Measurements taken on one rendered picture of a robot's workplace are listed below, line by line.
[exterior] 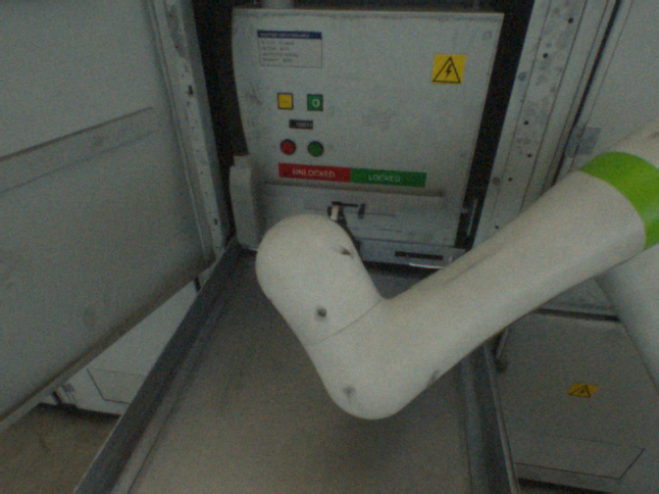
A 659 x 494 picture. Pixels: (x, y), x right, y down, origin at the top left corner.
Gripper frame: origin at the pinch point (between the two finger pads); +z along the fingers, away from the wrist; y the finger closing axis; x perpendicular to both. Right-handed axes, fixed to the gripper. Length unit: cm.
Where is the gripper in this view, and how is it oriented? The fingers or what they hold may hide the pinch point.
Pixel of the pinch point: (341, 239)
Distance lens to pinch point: 78.8
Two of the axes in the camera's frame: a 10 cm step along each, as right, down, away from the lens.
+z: 1.4, -1.0, 9.9
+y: -0.8, 9.9, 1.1
